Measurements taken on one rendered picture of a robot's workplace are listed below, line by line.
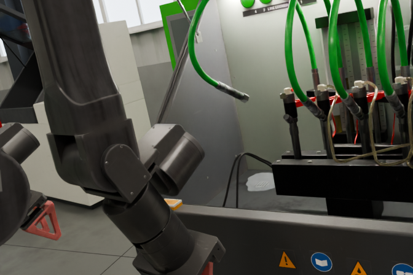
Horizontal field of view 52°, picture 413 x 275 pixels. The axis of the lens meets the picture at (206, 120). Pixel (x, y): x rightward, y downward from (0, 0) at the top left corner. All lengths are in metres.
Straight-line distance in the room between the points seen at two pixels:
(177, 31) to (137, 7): 1.95
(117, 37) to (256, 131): 2.74
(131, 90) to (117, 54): 0.36
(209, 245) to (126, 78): 3.54
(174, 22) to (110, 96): 3.62
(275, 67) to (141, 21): 4.65
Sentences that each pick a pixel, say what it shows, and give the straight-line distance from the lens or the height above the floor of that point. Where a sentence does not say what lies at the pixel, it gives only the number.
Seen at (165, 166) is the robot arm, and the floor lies 1.18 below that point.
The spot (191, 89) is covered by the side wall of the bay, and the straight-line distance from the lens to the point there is 1.20.
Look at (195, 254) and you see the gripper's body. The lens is 0.50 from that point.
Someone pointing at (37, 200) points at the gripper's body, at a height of 1.08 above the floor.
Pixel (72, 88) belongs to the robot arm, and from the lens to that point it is 0.39.
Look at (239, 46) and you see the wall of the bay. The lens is 1.35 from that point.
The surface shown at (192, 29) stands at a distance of 0.92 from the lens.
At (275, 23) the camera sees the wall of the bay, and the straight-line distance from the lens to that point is 1.29.
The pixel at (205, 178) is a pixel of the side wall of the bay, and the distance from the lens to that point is 1.24.
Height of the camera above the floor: 1.32
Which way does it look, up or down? 12 degrees down
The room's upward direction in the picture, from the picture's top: 12 degrees counter-clockwise
